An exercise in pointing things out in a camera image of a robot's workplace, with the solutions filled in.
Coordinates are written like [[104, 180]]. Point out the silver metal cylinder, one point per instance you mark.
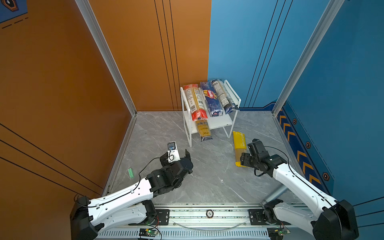
[[274, 194]]

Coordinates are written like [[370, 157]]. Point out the blue yellow spaghetti bag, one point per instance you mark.
[[203, 130]]

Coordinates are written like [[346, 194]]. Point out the clear white-label spaghetti bag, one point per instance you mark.
[[224, 97]]

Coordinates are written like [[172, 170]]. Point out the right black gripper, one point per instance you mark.
[[244, 159]]

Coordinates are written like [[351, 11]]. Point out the circuit board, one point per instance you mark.
[[277, 234], [148, 234]]

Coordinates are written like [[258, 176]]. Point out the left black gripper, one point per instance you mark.
[[164, 163]]

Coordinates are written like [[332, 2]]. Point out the blue Barilla spaghetti bag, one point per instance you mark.
[[213, 104]]

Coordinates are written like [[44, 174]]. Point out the left circuit board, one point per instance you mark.
[[148, 234]]

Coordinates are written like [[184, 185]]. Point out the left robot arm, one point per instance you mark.
[[130, 206]]

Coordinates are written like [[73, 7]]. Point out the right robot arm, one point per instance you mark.
[[329, 218]]

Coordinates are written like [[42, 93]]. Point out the round rail knob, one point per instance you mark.
[[209, 214]]

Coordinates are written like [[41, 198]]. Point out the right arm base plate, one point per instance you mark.
[[257, 217]]

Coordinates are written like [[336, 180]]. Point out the green connector block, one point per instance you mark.
[[131, 174]]

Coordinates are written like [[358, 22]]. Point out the white two-tier shelf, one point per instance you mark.
[[226, 121]]

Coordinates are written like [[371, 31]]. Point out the red spaghetti bag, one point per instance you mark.
[[195, 102]]

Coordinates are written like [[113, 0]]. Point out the aluminium front rail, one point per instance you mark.
[[191, 223]]

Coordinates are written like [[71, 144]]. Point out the right circuit board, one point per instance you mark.
[[277, 234]]

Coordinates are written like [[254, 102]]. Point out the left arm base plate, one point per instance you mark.
[[161, 218]]

